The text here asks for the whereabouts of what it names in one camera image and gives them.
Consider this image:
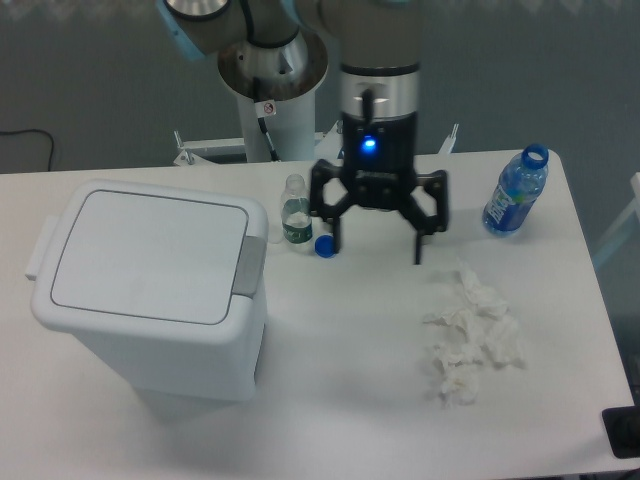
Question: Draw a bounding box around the white trash can lid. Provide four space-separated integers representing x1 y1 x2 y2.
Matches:
51 190 249 325

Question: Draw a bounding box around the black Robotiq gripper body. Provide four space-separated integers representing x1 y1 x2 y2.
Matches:
339 112 417 211

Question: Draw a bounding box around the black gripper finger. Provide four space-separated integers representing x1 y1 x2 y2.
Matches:
309 159 356 253
398 170 449 265

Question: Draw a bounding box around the crumpled white tissue pile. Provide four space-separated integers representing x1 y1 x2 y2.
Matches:
423 261 527 408

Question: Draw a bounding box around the white chair frame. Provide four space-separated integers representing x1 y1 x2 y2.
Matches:
591 172 639 271

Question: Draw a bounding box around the black floor cable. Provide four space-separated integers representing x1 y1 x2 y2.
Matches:
0 129 55 174

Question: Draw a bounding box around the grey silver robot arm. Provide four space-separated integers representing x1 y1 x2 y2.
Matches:
158 1 449 238

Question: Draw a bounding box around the clear small plastic bottle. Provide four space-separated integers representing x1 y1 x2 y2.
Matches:
280 174 313 255

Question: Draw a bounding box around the black device at edge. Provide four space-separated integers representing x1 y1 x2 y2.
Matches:
602 406 639 459

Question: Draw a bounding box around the white trash can body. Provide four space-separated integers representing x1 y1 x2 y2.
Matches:
29 180 269 401

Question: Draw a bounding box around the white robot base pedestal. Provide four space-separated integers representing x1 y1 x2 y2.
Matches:
172 29 357 166

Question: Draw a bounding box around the blue bottle cap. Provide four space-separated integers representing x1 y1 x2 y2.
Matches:
314 234 335 258

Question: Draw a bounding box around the blue plastic drink bottle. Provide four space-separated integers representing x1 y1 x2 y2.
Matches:
482 143 549 236

